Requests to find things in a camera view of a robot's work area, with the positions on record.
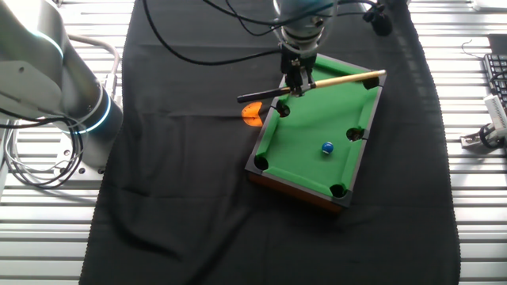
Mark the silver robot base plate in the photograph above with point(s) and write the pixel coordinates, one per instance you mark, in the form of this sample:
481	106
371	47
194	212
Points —
89	171

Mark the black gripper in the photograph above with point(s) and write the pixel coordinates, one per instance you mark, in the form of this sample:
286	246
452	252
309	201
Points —
299	63

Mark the metal camera stand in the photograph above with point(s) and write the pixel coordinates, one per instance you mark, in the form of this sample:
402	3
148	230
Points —
471	139

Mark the white box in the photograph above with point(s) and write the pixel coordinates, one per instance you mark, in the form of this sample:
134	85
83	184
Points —
491	4

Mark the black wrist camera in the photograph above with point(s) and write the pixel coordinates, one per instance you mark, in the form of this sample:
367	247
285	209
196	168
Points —
382	23

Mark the black flat pad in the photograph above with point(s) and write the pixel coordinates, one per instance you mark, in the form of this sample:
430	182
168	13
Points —
499	43

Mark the mini green pool table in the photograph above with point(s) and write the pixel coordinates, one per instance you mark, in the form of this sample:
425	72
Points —
301	138

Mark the silver camera on stand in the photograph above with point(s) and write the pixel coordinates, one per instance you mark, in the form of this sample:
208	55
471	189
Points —
497	112

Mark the black cloth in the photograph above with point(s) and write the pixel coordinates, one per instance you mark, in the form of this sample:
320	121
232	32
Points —
178	178

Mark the black keyboard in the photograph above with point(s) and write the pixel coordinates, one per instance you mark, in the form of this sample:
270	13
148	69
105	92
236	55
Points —
497	71

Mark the orange half-round plastic piece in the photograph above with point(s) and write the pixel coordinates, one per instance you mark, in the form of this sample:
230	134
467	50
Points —
250	115

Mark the blue pool ball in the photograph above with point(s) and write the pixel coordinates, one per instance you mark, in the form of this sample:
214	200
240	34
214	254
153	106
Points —
327	148

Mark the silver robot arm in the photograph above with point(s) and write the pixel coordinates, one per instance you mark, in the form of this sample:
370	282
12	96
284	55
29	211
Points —
39	79

